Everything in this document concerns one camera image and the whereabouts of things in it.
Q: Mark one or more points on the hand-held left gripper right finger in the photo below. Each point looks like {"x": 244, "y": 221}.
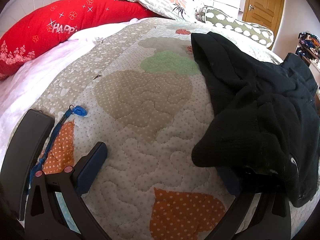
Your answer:
{"x": 250, "y": 205}

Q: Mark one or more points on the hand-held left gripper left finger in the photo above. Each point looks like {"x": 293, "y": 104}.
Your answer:
{"x": 93, "y": 163}

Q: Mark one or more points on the black pants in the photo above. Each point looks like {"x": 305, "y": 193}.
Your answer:
{"x": 260, "y": 105}

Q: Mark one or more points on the black rectangular device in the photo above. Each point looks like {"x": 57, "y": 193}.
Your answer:
{"x": 25, "y": 160}

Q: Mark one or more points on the heart patterned quilt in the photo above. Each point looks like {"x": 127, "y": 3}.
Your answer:
{"x": 150, "y": 110}

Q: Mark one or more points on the white bed sheet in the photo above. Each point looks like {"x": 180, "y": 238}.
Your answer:
{"x": 32, "y": 72}

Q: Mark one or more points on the red embroidered pillow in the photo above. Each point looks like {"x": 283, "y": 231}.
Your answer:
{"x": 50, "y": 27}

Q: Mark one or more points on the white round headboard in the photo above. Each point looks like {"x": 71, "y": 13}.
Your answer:
{"x": 32, "y": 2}

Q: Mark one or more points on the green dotted bolster pillow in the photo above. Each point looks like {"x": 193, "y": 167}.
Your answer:
{"x": 237, "y": 26}

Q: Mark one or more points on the white floral pillow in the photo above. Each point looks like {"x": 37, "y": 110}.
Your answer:
{"x": 170, "y": 0}

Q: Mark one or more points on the wooden door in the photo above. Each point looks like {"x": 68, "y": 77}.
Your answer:
{"x": 265, "y": 5}

